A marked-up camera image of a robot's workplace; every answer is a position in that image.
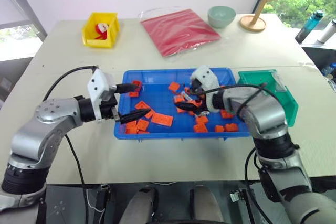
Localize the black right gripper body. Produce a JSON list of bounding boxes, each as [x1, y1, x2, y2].
[[190, 78, 208, 97]]

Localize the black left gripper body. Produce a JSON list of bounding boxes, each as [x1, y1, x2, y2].
[[99, 91, 120, 122]]

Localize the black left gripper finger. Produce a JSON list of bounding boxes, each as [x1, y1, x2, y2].
[[114, 83, 141, 94], [114, 108, 152, 125]]

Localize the blue plastic bin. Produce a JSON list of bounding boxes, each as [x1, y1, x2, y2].
[[113, 67, 253, 141]]

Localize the yellow plastic bin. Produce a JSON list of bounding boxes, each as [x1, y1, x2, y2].
[[81, 12, 121, 49]]

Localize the green plastic bin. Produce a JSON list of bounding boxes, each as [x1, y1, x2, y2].
[[237, 69, 300, 128]]

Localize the large flat orange block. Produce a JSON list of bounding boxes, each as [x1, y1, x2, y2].
[[151, 112, 174, 127]]

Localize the red folder in plastic sleeve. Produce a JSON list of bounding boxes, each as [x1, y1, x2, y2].
[[139, 7, 223, 58]]

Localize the red and white toy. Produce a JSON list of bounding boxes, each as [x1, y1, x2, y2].
[[94, 23, 109, 41]]

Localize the pale green bowl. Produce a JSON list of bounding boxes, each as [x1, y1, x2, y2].
[[207, 5, 237, 29]]

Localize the wooden mug tree stand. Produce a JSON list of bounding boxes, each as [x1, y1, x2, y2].
[[239, 0, 286, 33]]

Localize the grey rounded robot leg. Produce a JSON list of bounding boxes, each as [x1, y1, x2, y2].
[[189, 185, 224, 224], [119, 185, 160, 224]]

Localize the blue and black water bottle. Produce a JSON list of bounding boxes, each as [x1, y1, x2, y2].
[[295, 9, 327, 44]]

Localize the clear plastic bottle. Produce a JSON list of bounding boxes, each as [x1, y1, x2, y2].
[[321, 62, 336, 78]]

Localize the white water bottle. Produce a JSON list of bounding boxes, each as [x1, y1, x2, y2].
[[316, 19, 336, 45]]

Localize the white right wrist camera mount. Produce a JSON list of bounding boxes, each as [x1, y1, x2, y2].
[[190, 65, 220, 112]]

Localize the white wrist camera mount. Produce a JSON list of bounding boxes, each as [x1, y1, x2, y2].
[[87, 68, 118, 123], [190, 65, 220, 112]]

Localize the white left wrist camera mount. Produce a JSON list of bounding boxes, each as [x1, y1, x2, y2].
[[87, 68, 118, 123]]

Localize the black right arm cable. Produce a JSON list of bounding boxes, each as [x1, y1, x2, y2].
[[201, 83, 280, 116]]

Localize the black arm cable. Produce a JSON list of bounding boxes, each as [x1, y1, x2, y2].
[[41, 65, 99, 102], [201, 83, 280, 116]]

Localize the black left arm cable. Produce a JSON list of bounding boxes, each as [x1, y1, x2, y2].
[[41, 65, 99, 102]]

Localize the thin black hanging cable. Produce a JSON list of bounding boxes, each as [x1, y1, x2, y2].
[[65, 134, 89, 224], [244, 147, 279, 224]]

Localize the thin white cable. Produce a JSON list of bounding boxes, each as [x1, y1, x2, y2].
[[87, 189, 106, 213]]

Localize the grey window frame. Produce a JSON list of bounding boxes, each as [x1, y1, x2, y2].
[[0, 0, 48, 41]]

